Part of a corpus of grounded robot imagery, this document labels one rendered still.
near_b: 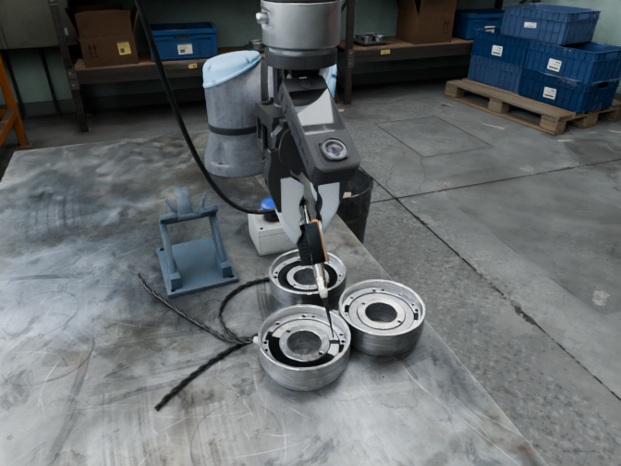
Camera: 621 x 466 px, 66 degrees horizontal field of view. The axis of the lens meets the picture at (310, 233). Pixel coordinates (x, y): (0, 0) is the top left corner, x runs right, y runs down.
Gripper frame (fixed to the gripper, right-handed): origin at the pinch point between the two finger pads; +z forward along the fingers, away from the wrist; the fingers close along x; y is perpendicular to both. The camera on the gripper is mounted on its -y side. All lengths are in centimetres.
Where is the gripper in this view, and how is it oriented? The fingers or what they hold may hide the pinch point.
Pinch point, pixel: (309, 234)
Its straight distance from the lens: 55.3
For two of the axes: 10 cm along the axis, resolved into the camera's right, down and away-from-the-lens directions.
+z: 0.0, 8.6, 5.2
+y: -3.8, -4.8, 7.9
